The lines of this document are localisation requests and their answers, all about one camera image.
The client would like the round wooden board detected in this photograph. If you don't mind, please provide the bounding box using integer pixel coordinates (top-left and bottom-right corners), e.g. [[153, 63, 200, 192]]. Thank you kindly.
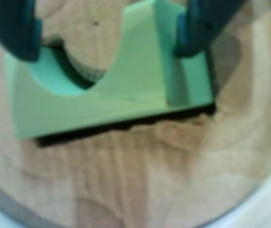
[[0, 0, 271, 228]]

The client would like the white round sorter container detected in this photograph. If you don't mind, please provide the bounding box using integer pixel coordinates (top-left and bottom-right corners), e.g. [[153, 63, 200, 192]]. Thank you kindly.
[[0, 156, 271, 228]]

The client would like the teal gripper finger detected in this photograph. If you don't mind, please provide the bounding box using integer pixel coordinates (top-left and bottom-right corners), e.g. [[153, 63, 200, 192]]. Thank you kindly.
[[0, 0, 42, 62], [173, 0, 248, 58]]

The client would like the mint green U shaped block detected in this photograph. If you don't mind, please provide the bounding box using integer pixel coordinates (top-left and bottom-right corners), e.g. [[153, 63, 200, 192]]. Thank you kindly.
[[3, 0, 214, 140]]

